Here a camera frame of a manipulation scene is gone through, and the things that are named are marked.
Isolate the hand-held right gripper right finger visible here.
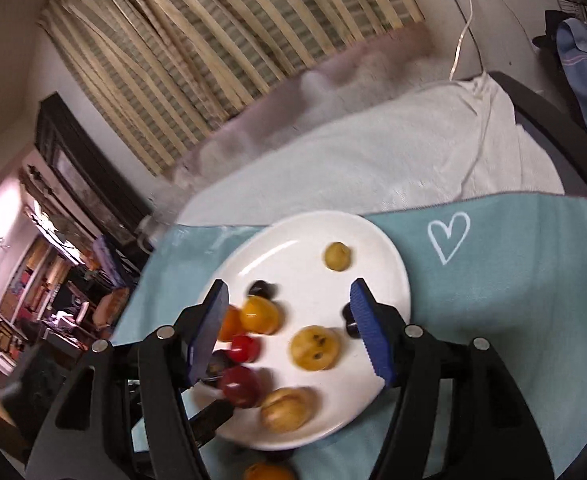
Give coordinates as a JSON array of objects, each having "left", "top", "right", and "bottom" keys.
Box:
[{"left": 349, "top": 277, "right": 557, "bottom": 480}]

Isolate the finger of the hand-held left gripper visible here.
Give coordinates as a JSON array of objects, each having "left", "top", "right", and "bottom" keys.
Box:
[{"left": 188, "top": 399, "right": 235, "bottom": 448}]

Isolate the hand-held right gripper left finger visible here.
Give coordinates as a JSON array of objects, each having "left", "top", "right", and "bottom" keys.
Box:
[{"left": 26, "top": 280, "right": 230, "bottom": 480}]

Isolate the orange tangerine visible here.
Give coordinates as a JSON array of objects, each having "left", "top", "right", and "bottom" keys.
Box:
[
  {"left": 244, "top": 462, "right": 297, "bottom": 480},
  {"left": 216, "top": 306, "right": 244, "bottom": 342},
  {"left": 238, "top": 296, "right": 282, "bottom": 335}
]

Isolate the dark wrinkled date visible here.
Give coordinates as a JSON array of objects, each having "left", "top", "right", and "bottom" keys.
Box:
[{"left": 206, "top": 350, "right": 234, "bottom": 378}]

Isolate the small red fruit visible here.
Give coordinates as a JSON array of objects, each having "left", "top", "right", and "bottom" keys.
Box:
[{"left": 230, "top": 335, "right": 262, "bottom": 363}]

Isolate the red apple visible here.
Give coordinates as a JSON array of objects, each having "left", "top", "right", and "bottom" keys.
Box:
[{"left": 217, "top": 366, "right": 263, "bottom": 408}]

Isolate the yellow spotted fruit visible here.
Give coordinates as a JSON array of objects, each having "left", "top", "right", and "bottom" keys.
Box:
[{"left": 290, "top": 325, "right": 341, "bottom": 372}]

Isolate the round tan fruit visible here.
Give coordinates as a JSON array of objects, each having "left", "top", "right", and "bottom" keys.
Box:
[{"left": 260, "top": 386, "right": 317, "bottom": 433}]

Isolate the white oval plate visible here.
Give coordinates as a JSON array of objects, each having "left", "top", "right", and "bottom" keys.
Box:
[{"left": 176, "top": 210, "right": 411, "bottom": 451}]

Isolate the yellow-green longan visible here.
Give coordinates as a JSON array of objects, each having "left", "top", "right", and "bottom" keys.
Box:
[{"left": 322, "top": 241, "right": 354, "bottom": 273}]

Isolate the brown wooden stool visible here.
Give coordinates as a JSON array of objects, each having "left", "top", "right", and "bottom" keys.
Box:
[{"left": 94, "top": 290, "right": 130, "bottom": 332}]

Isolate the white kettle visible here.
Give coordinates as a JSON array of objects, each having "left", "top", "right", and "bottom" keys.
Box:
[{"left": 134, "top": 210, "right": 168, "bottom": 252}]

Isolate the teal printed blanket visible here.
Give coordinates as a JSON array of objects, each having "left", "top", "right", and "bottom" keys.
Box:
[{"left": 111, "top": 192, "right": 587, "bottom": 480}]

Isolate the white towel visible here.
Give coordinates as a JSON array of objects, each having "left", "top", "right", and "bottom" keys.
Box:
[{"left": 174, "top": 72, "right": 567, "bottom": 226}]

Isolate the dark framed painting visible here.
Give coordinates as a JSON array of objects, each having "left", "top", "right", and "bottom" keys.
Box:
[{"left": 36, "top": 92, "right": 149, "bottom": 241}]

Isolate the checked beige curtain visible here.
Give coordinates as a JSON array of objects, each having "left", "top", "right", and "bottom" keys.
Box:
[{"left": 38, "top": 0, "right": 424, "bottom": 176}]

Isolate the black hat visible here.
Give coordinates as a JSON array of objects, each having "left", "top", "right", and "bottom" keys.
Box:
[{"left": 532, "top": 10, "right": 574, "bottom": 51}]

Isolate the black bed frame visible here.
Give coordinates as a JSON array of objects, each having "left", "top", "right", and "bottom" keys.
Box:
[{"left": 488, "top": 72, "right": 587, "bottom": 201}]

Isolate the white power cable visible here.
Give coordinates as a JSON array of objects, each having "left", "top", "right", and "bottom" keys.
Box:
[{"left": 450, "top": 0, "right": 475, "bottom": 82}]

